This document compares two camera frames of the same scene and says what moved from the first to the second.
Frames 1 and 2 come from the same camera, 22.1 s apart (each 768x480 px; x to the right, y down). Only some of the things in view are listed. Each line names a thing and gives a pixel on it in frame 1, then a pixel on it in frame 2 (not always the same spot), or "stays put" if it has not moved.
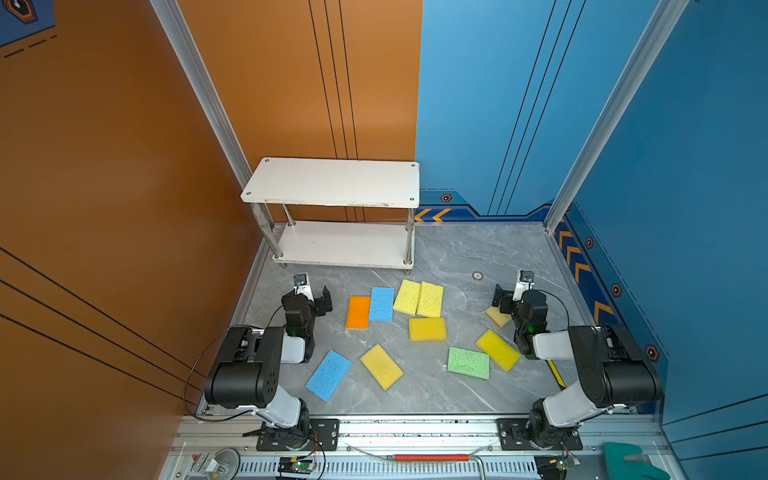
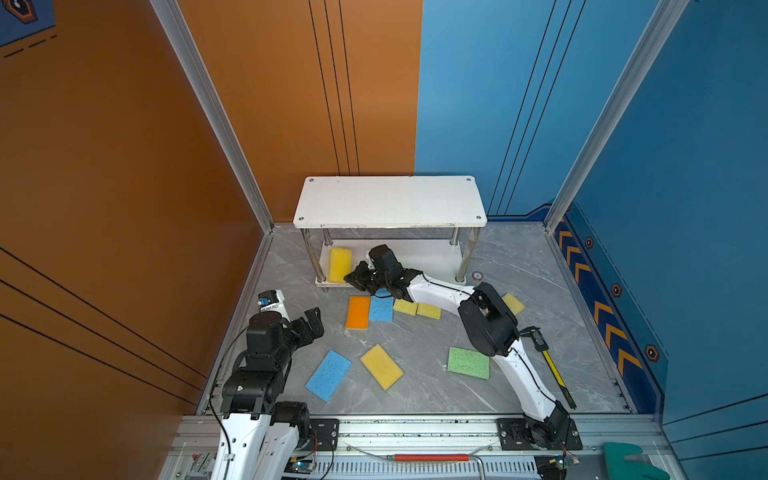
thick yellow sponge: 423,330 -> 339,265
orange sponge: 358,313 stays put
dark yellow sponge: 382,367 stays put
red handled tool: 432,457 stays put
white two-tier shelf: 331,212 -> 432,221
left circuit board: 295,465 stays put
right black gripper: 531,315 -> 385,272
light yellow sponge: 408,297 stays put
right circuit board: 562,464 stays put
